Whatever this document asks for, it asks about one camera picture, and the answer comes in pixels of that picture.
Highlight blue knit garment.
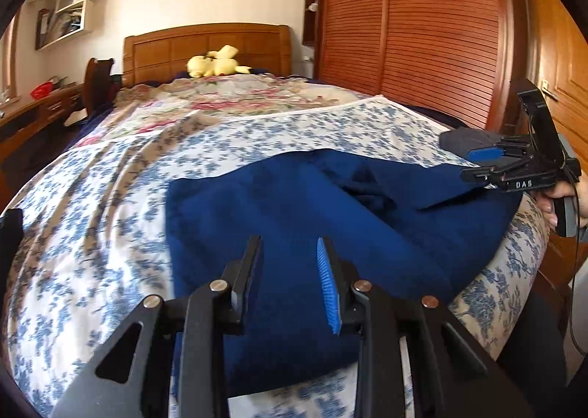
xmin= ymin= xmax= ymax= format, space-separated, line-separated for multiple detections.
xmin=165 ymin=149 xmax=524 ymax=393

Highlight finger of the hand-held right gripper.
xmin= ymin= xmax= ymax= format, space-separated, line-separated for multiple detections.
xmin=469 ymin=135 xmax=531 ymax=162
xmin=460 ymin=160 xmax=529 ymax=186

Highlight dark wooden chair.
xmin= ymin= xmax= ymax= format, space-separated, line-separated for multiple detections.
xmin=84 ymin=57 xmax=115 ymax=113

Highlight pink floral quilt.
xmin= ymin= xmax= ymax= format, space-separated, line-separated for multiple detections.
xmin=69 ymin=73 xmax=373 ymax=147

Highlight dark grey cloth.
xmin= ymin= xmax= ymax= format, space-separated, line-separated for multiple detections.
xmin=438 ymin=128 xmax=503 ymax=157

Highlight yellow plush toy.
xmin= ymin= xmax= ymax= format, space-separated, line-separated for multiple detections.
xmin=186 ymin=45 xmax=252 ymax=79

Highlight white wall shelf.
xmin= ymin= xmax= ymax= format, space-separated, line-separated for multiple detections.
xmin=28 ymin=0 xmax=102 ymax=51

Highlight wooden desk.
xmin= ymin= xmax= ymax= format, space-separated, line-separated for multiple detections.
xmin=0 ymin=82 xmax=88 ymax=161

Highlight person's right hand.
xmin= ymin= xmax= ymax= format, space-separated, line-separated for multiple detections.
xmin=537 ymin=179 xmax=588 ymax=229

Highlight black folded garment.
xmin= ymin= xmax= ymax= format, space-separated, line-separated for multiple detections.
xmin=0 ymin=208 xmax=25 ymax=262

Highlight window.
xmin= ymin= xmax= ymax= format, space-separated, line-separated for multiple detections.
xmin=0 ymin=14 xmax=21 ymax=101

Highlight wooden door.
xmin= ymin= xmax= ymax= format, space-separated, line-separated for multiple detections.
xmin=519 ymin=0 xmax=588 ymax=322

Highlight wooden bed with floral cover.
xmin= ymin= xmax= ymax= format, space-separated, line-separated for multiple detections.
xmin=0 ymin=96 xmax=552 ymax=418

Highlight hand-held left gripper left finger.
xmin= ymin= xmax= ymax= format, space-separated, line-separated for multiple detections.
xmin=51 ymin=235 xmax=262 ymax=418

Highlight wooden bed headboard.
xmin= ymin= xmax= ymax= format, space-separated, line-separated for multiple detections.
xmin=122 ymin=24 xmax=294 ymax=85

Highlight louvered wooden wardrobe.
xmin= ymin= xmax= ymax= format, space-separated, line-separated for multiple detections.
xmin=303 ymin=0 xmax=529 ymax=134

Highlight row of books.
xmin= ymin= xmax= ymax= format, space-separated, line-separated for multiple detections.
xmin=36 ymin=8 xmax=86 ymax=49

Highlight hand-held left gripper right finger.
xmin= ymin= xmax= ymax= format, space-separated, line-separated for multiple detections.
xmin=316 ymin=236 xmax=536 ymax=418

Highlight person's black trousers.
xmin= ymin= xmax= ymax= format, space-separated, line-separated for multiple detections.
xmin=498 ymin=292 xmax=568 ymax=418

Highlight navy bed sheet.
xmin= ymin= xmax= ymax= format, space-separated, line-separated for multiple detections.
xmin=73 ymin=108 xmax=115 ymax=145

